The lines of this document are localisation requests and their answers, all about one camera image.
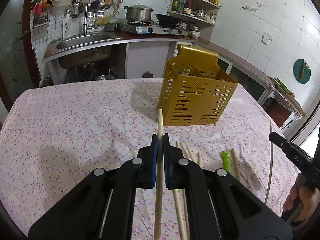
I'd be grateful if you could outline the green frog handle fork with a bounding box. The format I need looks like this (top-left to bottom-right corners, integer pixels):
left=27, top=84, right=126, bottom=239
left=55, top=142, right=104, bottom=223
left=220, top=151, right=231, bottom=173

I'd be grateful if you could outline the person right hand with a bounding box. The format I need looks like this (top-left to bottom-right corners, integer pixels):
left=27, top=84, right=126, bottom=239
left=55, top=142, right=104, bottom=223
left=283, top=174, right=319, bottom=230

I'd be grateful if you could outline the floral tablecloth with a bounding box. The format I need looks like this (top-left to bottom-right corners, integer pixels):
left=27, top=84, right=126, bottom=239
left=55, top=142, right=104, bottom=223
left=1, top=79, right=298, bottom=233

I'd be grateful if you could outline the gold perforated utensil holder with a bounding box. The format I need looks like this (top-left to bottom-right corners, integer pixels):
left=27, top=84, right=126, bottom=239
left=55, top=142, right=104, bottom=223
left=158, top=44, right=238, bottom=126

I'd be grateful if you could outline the dark wooden door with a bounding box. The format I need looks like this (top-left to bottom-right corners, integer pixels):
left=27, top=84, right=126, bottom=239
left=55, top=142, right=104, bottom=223
left=22, top=0, right=41, bottom=88

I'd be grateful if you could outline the steel sink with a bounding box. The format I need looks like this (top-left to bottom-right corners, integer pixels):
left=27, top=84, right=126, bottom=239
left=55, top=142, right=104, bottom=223
left=42, top=31, right=121, bottom=69

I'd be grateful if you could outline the gas stove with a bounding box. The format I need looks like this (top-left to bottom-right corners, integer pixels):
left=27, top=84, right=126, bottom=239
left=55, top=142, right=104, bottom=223
left=120, top=23, right=188, bottom=36

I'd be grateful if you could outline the white soap bottle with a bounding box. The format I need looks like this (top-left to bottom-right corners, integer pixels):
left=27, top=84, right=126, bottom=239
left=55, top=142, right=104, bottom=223
left=62, top=13, right=72, bottom=39

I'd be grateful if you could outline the black wok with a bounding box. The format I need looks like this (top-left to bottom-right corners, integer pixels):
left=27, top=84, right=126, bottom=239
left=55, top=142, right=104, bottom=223
left=155, top=14, right=181, bottom=28

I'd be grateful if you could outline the corner shelf with bottles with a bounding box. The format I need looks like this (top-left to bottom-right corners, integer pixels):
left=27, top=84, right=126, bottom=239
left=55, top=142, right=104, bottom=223
left=168, top=0, right=220, bottom=26

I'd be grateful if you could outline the steel cooking pot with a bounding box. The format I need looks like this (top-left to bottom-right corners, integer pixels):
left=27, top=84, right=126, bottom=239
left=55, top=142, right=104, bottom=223
left=124, top=3, right=153, bottom=22

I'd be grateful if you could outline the green round wall board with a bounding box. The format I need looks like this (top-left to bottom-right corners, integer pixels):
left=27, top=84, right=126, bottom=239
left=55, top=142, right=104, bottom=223
left=293, top=59, right=311, bottom=84

